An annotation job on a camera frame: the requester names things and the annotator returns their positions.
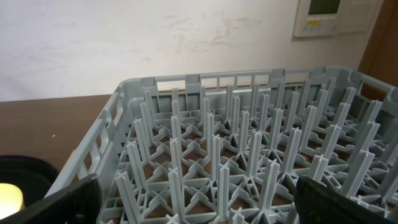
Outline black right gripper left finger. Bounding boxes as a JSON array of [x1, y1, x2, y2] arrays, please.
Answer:
[[1, 174, 103, 224]]

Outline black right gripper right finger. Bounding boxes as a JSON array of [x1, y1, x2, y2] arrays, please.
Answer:
[[294, 176, 395, 224]]

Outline grey dishwasher rack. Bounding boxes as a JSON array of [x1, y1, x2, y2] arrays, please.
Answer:
[[49, 67, 397, 223]]

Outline round black serving tray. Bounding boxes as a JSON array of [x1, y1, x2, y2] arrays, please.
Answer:
[[1, 155, 59, 207]]

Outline yellow bowl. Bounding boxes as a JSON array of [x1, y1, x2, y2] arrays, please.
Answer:
[[0, 183, 25, 219]]

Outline wall control panel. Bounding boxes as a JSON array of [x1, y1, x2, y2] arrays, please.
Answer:
[[293, 0, 382, 37]]

